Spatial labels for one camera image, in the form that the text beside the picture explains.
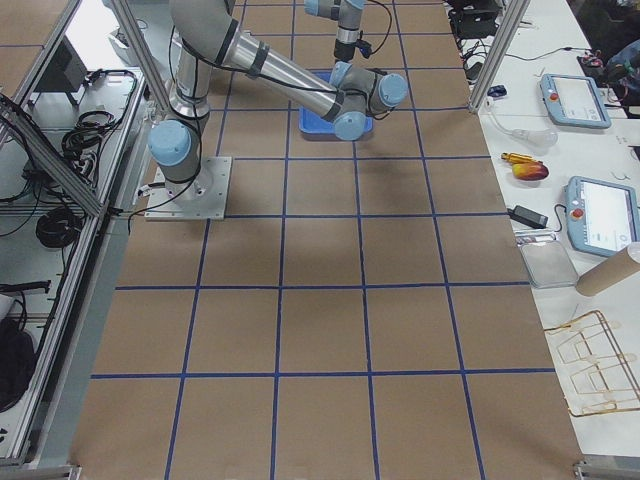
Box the gold wire rack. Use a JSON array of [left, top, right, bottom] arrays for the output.
[[544, 310, 639, 418]]

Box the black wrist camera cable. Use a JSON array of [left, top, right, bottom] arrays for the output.
[[355, 0, 394, 57]]

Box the blue plastic tray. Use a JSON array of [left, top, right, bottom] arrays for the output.
[[298, 70, 373, 141]]

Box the metal tin tray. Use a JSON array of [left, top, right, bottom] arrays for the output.
[[519, 241, 578, 289]]

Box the small blue device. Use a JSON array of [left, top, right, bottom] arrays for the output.
[[487, 85, 507, 98]]

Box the teach pendant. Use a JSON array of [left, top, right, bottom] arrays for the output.
[[565, 176, 639, 257], [539, 74, 611, 130]]

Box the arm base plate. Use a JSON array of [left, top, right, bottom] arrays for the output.
[[144, 156, 232, 221]]

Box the far teach pendant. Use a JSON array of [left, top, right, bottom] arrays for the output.
[[539, 74, 611, 130]]

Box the aluminium frame post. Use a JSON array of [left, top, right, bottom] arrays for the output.
[[468, 0, 530, 114]]

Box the black power adapter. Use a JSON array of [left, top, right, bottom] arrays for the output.
[[507, 205, 548, 229]]

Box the yellow handled screwdriver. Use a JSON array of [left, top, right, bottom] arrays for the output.
[[501, 152, 537, 165]]

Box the toy mango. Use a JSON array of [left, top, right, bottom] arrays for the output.
[[511, 161, 549, 181]]

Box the cardboard tube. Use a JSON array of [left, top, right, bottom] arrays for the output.
[[575, 242, 639, 297]]

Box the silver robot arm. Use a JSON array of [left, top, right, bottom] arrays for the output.
[[169, 1, 408, 141], [304, 0, 364, 62]]

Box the near teach pendant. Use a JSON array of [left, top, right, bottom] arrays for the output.
[[565, 176, 639, 257]]

